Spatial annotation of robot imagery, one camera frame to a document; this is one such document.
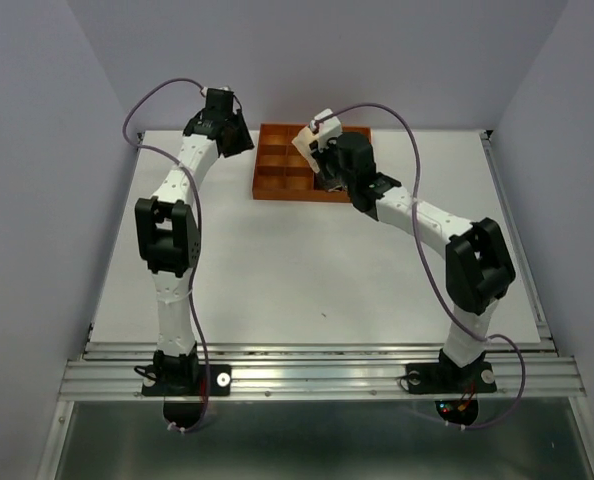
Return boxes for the orange compartment tray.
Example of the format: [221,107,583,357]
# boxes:
[252,123,350,203]

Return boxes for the dark grey underwear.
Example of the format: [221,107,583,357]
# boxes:
[316,172,347,192]

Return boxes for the peach underwear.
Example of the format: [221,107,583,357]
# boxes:
[292,126,322,173]

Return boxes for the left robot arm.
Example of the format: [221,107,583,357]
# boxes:
[134,87,254,396]

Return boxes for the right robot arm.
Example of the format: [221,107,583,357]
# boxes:
[306,132,516,395]

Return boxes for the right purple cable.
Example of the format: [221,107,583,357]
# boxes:
[311,103,528,432]

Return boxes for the aluminium front rail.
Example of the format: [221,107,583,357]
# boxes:
[59,341,586,402]

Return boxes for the aluminium rail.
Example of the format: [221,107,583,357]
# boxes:
[479,130,559,355]
[59,341,586,402]

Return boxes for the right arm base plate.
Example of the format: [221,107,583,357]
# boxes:
[403,362,497,395]

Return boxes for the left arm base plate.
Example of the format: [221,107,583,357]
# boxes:
[134,364,232,397]

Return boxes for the aluminium right side rail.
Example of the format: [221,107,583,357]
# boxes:
[479,130,559,355]

